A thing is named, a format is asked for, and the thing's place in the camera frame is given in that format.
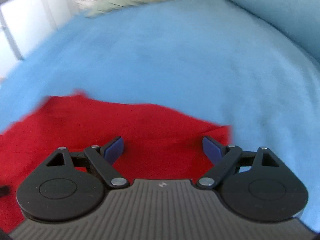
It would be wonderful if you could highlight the white wardrobe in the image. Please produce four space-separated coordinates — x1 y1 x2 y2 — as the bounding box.
1 0 77 80

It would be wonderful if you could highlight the teal rolled duvet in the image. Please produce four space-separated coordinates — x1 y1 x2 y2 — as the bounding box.
230 0 319 60

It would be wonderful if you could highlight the blue bed sheet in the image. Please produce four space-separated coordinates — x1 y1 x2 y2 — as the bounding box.
1 0 319 230

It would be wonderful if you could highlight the red knit garment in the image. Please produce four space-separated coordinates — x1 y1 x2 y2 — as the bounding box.
1 93 232 232

